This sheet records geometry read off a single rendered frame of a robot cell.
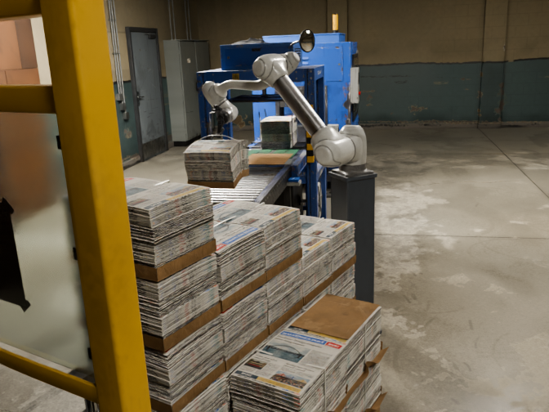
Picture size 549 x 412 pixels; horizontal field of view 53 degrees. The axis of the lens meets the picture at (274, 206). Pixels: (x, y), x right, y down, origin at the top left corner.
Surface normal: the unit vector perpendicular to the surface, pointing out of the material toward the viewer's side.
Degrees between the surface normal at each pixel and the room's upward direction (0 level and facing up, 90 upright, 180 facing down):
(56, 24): 90
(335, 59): 90
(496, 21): 90
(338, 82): 90
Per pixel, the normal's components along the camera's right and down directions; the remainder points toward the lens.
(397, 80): -0.20, 0.28
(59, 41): -0.52, 0.25
